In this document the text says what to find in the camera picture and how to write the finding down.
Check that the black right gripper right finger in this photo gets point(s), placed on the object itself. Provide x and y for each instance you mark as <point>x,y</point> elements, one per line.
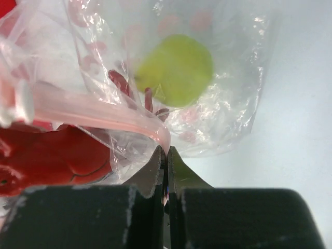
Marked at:
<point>202,216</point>

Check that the clear zip top bag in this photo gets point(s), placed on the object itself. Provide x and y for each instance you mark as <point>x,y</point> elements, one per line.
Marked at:
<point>72,62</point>

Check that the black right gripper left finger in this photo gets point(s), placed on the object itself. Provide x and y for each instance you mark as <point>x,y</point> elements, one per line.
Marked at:
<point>129,215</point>

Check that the red fake lobster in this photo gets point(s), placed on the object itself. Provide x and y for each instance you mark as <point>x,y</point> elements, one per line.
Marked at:
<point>31,155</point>

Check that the green fake pear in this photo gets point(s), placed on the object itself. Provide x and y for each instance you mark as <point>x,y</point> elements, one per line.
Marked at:
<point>177,71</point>

